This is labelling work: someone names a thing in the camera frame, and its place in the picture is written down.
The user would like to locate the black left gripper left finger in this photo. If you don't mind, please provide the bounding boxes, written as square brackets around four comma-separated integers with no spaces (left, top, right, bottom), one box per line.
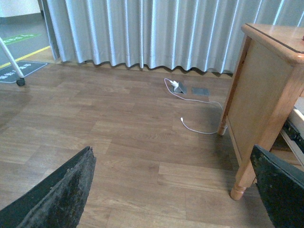
[0,146,96,228]

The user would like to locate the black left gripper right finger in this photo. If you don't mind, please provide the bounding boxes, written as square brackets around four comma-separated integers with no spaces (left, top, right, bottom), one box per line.
[250,144,304,228]

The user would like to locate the wooden top drawer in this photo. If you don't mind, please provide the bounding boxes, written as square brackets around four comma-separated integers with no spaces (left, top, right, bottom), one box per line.
[271,97,304,170]

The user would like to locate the wooden dresser cabinet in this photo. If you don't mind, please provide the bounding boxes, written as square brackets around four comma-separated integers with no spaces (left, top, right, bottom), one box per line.
[217,23,304,200]

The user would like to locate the closed metal floor plate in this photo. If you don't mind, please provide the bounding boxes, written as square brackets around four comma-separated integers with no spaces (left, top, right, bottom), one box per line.
[191,87,210,96]

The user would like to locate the white stand leg with caster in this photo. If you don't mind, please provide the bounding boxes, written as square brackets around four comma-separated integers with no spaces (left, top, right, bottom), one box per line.
[0,38,26,86]

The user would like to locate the grey floor sign mat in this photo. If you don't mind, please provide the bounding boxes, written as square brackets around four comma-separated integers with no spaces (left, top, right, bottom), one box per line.
[0,61,48,84]

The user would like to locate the open metal floor socket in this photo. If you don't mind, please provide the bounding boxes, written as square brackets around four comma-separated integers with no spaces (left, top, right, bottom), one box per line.
[170,82,187,94]

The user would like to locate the white power adapter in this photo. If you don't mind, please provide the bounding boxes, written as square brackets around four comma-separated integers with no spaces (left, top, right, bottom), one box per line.
[170,81,179,87]

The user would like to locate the grey pleated curtain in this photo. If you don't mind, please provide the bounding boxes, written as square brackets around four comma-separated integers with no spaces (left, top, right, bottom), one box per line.
[42,0,304,73]

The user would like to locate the green floor sticker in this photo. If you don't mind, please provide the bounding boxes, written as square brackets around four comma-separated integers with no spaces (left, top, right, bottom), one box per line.
[2,33,41,45]

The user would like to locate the black drawer slide rail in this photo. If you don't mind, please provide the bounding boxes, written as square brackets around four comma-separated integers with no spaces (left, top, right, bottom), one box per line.
[283,120,304,147]

